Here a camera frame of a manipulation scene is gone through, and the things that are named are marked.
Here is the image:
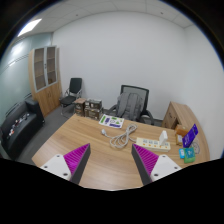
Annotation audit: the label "green small box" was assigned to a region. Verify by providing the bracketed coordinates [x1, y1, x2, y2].
[184, 148, 195, 163]

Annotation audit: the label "blue small box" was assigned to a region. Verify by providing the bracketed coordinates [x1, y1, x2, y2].
[179, 148, 185, 159]

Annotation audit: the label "black mesh office chair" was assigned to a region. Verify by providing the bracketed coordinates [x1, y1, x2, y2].
[107, 85, 154, 124]

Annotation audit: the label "black leather sofa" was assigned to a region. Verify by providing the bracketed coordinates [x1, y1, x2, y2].
[0, 99, 45, 160]

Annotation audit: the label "black visitor chair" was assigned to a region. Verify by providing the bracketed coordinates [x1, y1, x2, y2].
[59, 78, 82, 116]

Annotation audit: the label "wooden glass-door cabinet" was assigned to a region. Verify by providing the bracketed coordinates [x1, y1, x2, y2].
[28, 46, 61, 116]

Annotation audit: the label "ceiling light panel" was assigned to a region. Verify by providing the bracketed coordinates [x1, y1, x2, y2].
[18, 19, 40, 36]

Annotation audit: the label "purple package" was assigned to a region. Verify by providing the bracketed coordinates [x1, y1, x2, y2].
[182, 125, 198, 148]

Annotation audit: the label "grey backpack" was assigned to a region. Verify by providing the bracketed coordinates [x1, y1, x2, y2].
[116, 92, 143, 121]

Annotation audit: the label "wooden side desk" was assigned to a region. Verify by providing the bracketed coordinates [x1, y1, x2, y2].
[162, 101, 200, 129]

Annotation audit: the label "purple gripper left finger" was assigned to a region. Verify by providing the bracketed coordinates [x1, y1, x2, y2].
[41, 144, 91, 184]

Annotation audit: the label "white charger plug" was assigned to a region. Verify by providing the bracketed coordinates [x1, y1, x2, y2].
[159, 130, 168, 145]

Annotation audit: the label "white power strip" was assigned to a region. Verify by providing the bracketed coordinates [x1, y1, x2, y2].
[136, 137, 171, 152]

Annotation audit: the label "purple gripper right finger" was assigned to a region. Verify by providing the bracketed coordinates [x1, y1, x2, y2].
[131, 144, 181, 185]

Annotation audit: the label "white green purple box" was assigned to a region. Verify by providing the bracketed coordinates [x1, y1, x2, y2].
[99, 114, 124, 128]

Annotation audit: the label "stacked cardboard boxes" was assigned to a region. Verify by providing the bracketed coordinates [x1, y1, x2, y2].
[75, 98, 103, 120]

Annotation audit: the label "white coiled power cable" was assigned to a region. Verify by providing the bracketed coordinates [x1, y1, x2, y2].
[101, 123, 138, 149]

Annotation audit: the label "brown cardboard box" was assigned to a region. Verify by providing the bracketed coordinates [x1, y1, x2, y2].
[175, 124, 189, 146]

